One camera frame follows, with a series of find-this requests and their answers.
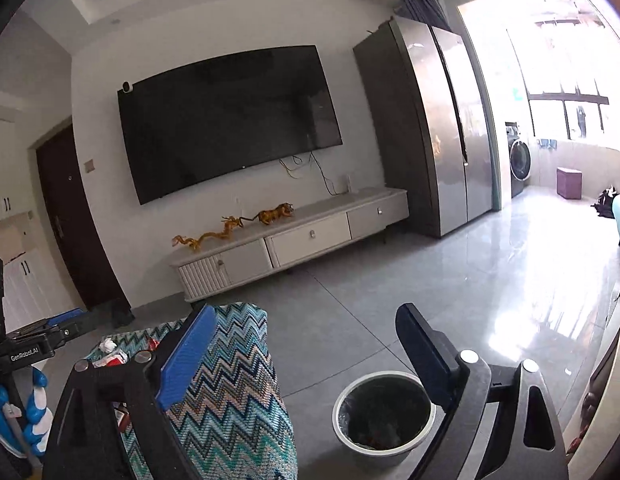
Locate purple cube stool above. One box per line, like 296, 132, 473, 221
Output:
556, 167, 583, 200

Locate black bag on floor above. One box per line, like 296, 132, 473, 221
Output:
592, 185, 618, 219

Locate golden dragon figurine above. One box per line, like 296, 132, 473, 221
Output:
171, 216, 244, 252

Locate golden tiger figurine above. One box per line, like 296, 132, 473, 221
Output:
241, 203, 293, 226

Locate dark shoes by door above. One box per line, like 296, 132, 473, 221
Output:
110, 297, 135, 328

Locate large black wall television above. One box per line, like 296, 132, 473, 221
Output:
117, 44, 342, 205

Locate white low tv cabinet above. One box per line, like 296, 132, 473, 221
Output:
171, 188, 409, 302

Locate red white toothpaste tube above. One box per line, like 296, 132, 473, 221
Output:
92, 349, 129, 367

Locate wall light switch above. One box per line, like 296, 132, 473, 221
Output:
84, 159, 95, 174

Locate zigzag knitted table cloth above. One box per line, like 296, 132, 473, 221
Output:
84, 301, 299, 480

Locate grey window curtain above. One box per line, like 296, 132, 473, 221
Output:
393, 0, 452, 32

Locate white hallway cabinets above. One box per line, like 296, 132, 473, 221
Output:
0, 119, 80, 332

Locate silver double door refrigerator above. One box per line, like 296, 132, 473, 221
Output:
353, 16, 493, 238

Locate white tissue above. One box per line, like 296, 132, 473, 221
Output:
98, 337, 117, 354

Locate dark brown entrance door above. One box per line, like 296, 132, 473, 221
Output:
36, 126, 124, 309

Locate grey round trash bin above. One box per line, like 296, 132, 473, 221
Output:
331, 370, 436, 469

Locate front loading washing machine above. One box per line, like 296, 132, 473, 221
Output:
505, 122, 532, 197

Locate cables under television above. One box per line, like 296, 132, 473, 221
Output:
278, 150, 351, 198

